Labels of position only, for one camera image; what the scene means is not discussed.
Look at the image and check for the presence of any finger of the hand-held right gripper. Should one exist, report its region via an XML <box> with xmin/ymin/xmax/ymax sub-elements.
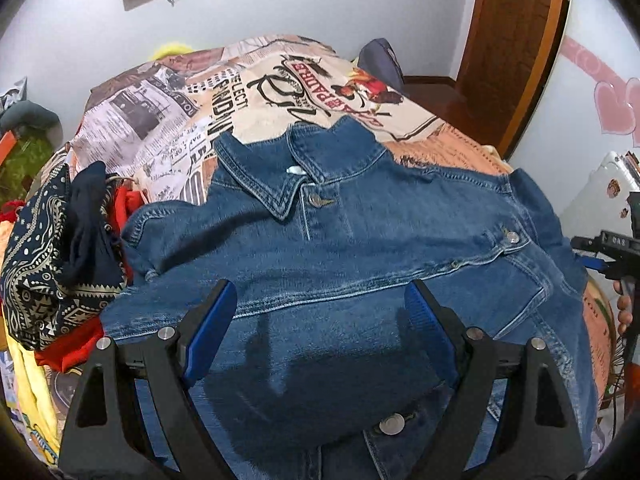
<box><xmin>580</xmin><ymin>254</ymin><xmax>621</xmax><ymax>279</ymax></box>
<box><xmin>570</xmin><ymin>236</ymin><xmax>607</xmax><ymax>253</ymax></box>

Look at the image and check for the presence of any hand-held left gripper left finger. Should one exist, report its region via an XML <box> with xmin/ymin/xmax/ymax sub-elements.
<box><xmin>59</xmin><ymin>279</ymin><xmax>238</xmax><ymax>480</ymax></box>

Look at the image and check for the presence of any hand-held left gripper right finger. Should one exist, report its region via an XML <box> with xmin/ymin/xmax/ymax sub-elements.
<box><xmin>404</xmin><ymin>279</ymin><xmax>586</xmax><ymax>480</ymax></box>

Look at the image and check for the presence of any blue denim jacket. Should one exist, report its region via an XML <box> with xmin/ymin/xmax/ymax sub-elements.
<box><xmin>100</xmin><ymin>115</ymin><xmax>601</xmax><ymax>480</ymax></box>

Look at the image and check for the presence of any person's right hand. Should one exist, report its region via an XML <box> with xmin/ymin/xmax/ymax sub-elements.
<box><xmin>613</xmin><ymin>279</ymin><xmax>638</xmax><ymax>337</ymax></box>

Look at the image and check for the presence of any white stickered laptop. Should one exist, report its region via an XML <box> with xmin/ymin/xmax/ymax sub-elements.
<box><xmin>557</xmin><ymin>150</ymin><xmax>640</xmax><ymax>241</ymax></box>

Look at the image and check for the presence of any dark navy cloth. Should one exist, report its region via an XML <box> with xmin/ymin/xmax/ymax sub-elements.
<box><xmin>67</xmin><ymin>160</ymin><xmax>126</xmax><ymax>286</ymax></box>

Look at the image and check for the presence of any navy patterned cloth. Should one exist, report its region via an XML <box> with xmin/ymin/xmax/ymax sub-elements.
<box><xmin>0</xmin><ymin>162</ymin><xmax>126</xmax><ymax>351</ymax></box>

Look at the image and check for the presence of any yellow cartoon print cloth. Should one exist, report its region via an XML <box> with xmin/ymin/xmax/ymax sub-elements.
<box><xmin>10</xmin><ymin>340</ymin><xmax>62</xmax><ymax>461</ymax></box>

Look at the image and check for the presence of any newspaper print blanket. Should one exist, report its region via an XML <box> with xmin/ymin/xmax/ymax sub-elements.
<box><xmin>70</xmin><ymin>35</ymin><xmax>618</xmax><ymax>401</ymax></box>

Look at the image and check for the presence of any brown wooden door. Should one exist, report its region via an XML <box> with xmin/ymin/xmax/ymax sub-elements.
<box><xmin>452</xmin><ymin>0</ymin><xmax>573</xmax><ymax>158</ymax></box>

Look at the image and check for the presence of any grey blue bag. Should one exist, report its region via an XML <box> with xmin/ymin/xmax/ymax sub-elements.
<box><xmin>357</xmin><ymin>37</ymin><xmax>406</xmax><ymax>93</ymax></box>

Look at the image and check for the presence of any grey cloth bundle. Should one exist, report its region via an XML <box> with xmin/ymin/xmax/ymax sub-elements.
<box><xmin>0</xmin><ymin>100</ymin><xmax>63</xmax><ymax>136</ymax></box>

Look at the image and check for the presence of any pink heart wall sticker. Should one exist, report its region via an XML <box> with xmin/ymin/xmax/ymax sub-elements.
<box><xmin>565</xmin><ymin>35</ymin><xmax>640</xmax><ymax>148</ymax></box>

